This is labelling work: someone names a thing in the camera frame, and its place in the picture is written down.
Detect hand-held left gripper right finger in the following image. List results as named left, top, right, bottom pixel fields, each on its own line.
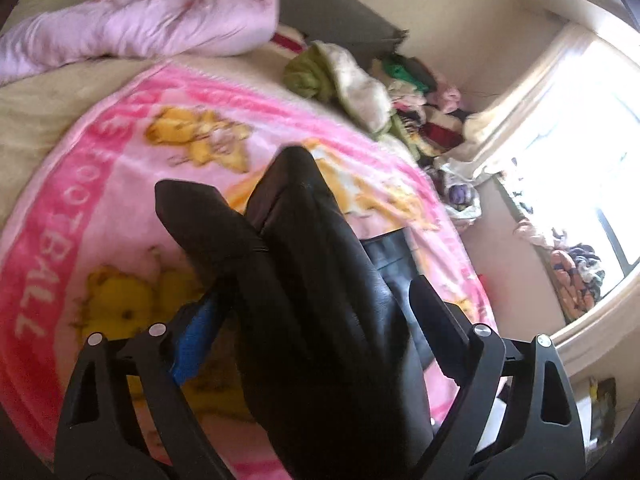
left=408, top=276, right=587, bottom=480

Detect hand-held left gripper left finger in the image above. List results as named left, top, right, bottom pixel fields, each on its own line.
left=54, top=291, right=236, bottom=480

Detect black leather jacket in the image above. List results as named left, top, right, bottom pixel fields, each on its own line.
left=155, top=146, right=437, bottom=480

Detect clothes on window sill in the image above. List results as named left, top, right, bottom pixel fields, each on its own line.
left=514, top=214, right=607, bottom=323

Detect pile of mixed clothes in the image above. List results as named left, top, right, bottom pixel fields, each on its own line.
left=371, top=52, right=482, bottom=162

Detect purple and white bag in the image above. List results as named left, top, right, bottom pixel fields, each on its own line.
left=444, top=179, right=484, bottom=221

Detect pink printed blanket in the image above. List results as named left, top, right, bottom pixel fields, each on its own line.
left=0, top=59, right=502, bottom=480

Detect window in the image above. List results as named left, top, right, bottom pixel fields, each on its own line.
left=500, top=37, right=640, bottom=293

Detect white fleece cloth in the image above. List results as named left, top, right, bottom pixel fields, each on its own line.
left=320, top=42, right=394, bottom=134

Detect cream curtain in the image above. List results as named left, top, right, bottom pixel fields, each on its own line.
left=462, top=24, right=598, bottom=173

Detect green cloth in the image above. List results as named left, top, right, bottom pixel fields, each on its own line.
left=283, top=42, right=337, bottom=102

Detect grey headboard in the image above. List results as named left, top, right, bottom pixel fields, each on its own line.
left=155, top=0, right=410, bottom=57

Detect lilac puffer jacket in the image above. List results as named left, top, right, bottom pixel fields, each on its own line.
left=0, top=0, right=281, bottom=86

